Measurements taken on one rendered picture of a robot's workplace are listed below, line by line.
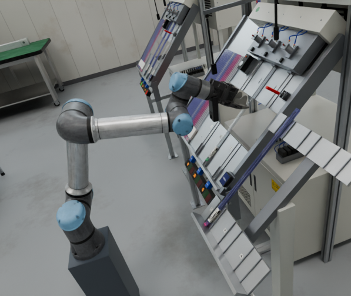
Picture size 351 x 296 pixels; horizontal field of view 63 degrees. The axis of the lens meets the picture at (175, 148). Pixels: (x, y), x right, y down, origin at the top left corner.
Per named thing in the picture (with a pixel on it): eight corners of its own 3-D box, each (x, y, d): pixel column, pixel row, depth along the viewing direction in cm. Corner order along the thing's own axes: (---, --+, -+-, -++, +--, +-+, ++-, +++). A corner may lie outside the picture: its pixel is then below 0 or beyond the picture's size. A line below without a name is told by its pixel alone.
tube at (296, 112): (208, 226, 103) (206, 226, 102) (206, 224, 104) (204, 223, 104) (301, 110, 91) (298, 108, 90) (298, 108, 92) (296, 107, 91)
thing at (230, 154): (225, 191, 119) (220, 189, 117) (180, 125, 174) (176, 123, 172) (253, 155, 113) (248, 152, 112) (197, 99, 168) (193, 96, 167)
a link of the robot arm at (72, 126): (46, 125, 92) (194, 111, 98) (53, 112, 101) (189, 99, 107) (54, 155, 98) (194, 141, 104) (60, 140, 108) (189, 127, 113)
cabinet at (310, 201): (288, 270, 158) (289, 187, 125) (233, 192, 216) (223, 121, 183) (388, 229, 166) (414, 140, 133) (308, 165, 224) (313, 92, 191)
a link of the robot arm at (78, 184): (63, 221, 128) (54, 108, 101) (68, 199, 141) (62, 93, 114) (90, 221, 130) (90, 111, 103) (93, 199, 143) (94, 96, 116)
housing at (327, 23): (341, 54, 101) (318, 32, 95) (267, 34, 142) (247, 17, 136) (357, 33, 99) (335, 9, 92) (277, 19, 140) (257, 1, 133)
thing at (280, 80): (286, 120, 109) (278, 114, 107) (218, 74, 164) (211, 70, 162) (347, 42, 100) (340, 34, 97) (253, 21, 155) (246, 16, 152)
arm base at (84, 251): (71, 265, 123) (61, 250, 118) (73, 238, 136) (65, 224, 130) (105, 254, 124) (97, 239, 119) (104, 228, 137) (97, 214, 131)
